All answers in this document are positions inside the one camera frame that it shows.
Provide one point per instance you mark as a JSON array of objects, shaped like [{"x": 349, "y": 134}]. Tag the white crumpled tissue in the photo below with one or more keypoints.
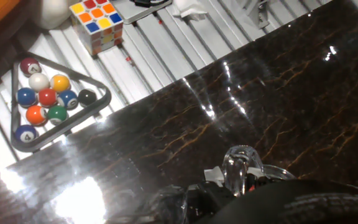
[{"x": 190, "y": 9}]

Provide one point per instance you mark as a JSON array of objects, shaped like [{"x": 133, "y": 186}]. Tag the rubik's cube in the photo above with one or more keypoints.
[{"x": 96, "y": 28}]

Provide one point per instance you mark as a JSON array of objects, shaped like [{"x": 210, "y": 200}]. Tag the dark marble pattern mat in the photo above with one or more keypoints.
[{"x": 228, "y": 109}]

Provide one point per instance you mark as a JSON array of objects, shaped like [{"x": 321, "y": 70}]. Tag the white egg shaped object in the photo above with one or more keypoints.
[{"x": 53, "y": 14}]

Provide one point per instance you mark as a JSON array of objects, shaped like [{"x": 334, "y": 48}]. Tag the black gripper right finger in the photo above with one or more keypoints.
[{"x": 256, "y": 179}]

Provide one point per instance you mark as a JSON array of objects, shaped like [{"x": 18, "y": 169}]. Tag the clear ribbed plastic cup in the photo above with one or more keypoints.
[{"x": 239, "y": 161}]

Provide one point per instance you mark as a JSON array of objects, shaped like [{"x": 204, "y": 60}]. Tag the billiard ball triangle toy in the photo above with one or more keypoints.
[{"x": 57, "y": 102}]

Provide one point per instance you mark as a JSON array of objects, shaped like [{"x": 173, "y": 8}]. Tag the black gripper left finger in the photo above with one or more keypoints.
[{"x": 213, "y": 196}]

